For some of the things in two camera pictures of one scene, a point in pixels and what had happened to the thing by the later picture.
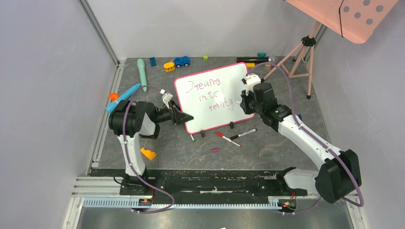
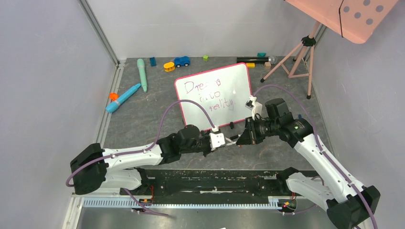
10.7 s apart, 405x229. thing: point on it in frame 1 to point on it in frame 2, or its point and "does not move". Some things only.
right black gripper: [246, 103] to [248, 132]
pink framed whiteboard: [212, 98] does not move
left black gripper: [179, 117] to [208, 151]
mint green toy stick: [141, 64] does not move
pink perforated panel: [355, 20] does not move
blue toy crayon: [125, 97] does not move
